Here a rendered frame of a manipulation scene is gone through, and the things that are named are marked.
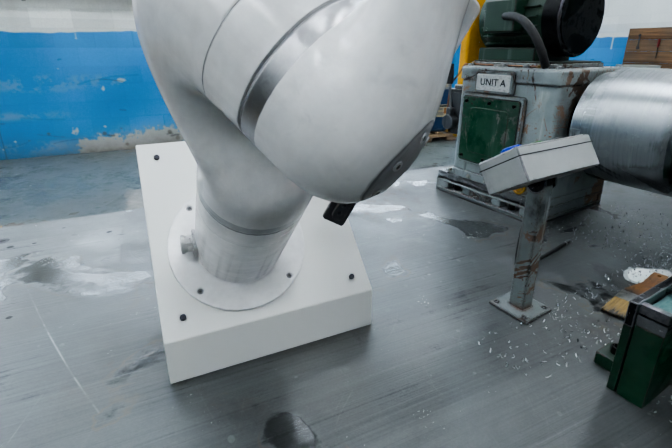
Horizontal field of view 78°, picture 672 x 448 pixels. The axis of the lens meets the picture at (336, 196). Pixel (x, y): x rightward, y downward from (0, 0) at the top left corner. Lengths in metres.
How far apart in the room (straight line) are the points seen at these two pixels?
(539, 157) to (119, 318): 0.67
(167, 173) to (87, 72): 5.14
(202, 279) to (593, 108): 0.83
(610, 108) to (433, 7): 0.81
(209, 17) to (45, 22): 5.55
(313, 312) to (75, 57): 5.34
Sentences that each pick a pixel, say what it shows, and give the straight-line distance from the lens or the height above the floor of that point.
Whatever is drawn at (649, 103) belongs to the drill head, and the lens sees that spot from 1.00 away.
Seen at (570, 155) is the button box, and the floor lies 1.06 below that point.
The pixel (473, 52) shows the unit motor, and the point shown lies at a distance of 1.33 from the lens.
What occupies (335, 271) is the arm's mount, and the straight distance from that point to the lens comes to 0.63.
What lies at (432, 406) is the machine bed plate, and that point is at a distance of 0.57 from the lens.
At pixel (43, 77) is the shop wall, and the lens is 5.83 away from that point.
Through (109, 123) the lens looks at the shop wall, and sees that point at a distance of 5.83.
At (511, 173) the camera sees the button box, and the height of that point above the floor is 1.05.
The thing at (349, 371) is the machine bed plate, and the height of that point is 0.80.
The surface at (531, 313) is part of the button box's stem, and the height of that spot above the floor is 0.81.
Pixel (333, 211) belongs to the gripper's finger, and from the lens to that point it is 0.55.
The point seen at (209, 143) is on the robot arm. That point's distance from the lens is 0.36.
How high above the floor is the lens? 1.21
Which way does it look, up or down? 20 degrees down
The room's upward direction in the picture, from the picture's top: straight up
